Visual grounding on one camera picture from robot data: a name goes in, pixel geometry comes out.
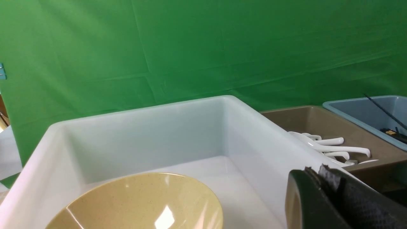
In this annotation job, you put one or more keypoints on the white soup spoon right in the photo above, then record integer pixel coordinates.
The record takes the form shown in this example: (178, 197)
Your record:
(329, 142)

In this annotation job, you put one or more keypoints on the blue plastic bin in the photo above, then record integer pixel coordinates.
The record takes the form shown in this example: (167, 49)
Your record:
(365, 114)

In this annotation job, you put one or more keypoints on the white soup spoon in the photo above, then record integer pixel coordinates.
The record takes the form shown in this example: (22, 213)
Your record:
(329, 142)
(326, 148)

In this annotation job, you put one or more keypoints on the white soup spoon top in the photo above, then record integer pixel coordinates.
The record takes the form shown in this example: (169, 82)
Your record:
(326, 148)

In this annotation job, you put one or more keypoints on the brown plastic bin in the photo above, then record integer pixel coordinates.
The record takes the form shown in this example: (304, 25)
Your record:
(379, 171)

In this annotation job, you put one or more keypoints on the bundle of black chopsticks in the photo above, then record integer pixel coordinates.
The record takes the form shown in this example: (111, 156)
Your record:
(393, 133)

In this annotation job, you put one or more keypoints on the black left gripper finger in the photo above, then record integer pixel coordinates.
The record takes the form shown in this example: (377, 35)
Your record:
(331, 199)

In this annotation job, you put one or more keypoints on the green backdrop cloth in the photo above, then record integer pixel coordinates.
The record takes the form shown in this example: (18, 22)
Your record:
(67, 59)

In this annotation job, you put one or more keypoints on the yellow noodle bowl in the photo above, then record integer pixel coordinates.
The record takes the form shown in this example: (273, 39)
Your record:
(144, 201)

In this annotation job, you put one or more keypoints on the large white plastic tub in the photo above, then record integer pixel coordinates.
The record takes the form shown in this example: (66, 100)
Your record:
(238, 153)

